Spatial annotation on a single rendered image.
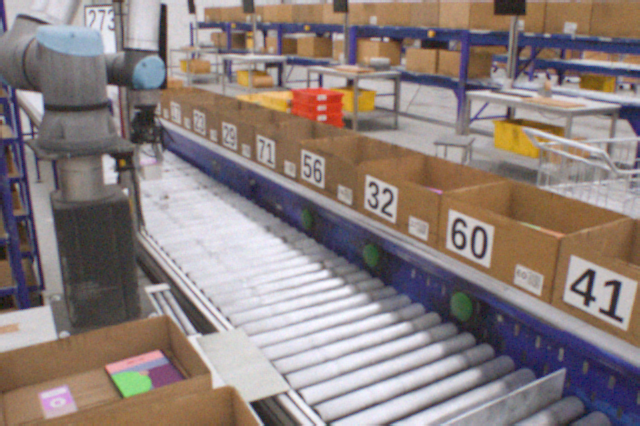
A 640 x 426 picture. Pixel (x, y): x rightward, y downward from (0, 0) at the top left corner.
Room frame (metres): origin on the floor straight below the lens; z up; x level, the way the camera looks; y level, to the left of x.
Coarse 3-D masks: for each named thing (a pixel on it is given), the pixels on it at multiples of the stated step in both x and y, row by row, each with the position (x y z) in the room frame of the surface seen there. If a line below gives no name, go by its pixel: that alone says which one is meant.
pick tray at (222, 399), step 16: (176, 400) 0.89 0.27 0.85; (192, 400) 0.91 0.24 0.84; (208, 400) 0.92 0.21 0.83; (224, 400) 0.93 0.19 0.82; (240, 400) 0.90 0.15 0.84; (112, 416) 0.84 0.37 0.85; (128, 416) 0.85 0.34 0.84; (144, 416) 0.87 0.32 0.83; (160, 416) 0.88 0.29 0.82; (176, 416) 0.89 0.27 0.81; (192, 416) 0.91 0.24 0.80; (208, 416) 0.92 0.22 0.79; (224, 416) 0.93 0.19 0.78; (240, 416) 0.91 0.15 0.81
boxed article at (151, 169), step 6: (144, 162) 1.81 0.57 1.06; (150, 162) 1.81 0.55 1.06; (156, 162) 1.81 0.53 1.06; (144, 168) 1.76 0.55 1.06; (150, 168) 1.76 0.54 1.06; (156, 168) 1.77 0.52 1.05; (138, 174) 1.82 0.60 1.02; (144, 174) 1.76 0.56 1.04; (150, 174) 1.76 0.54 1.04; (156, 174) 1.77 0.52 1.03; (162, 174) 1.78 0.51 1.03; (150, 180) 1.76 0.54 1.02
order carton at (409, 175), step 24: (360, 168) 1.86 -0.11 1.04; (384, 168) 1.93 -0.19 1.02; (408, 168) 1.98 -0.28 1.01; (432, 168) 2.00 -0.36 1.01; (456, 168) 1.90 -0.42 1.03; (360, 192) 1.86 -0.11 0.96; (408, 192) 1.65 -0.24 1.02; (432, 192) 1.57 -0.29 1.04; (408, 216) 1.65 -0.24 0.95; (432, 216) 1.56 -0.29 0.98; (432, 240) 1.56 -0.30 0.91
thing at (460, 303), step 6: (456, 294) 1.36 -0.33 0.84; (462, 294) 1.35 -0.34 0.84; (456, 300) 1.35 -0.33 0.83; (462, 300) 1.34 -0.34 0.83; (468, 300) 1.33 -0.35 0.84; (456, 306) 1.35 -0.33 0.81; (462, 306) 1.33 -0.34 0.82; (468, 306) 1.32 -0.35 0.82; (456, 312) 1.35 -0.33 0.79; (462, 312) 1.33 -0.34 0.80; (468, 312) 1.32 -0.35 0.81; (462, 318) 1.33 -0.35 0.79; (468, 318) 1.32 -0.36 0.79
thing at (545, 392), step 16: (544, 384) 1.03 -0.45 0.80; (560, 384) 1.06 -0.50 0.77; (496, 400) 0.96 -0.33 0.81; (512, 400) 0.98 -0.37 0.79; (528, 400) 1.00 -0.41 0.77; (544, 400) 1.03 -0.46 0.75; (464, 416) 0.91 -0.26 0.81; (480, 416) 0.93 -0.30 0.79; (496, 416) 0.95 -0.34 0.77; (512, 416) 0.98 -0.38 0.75
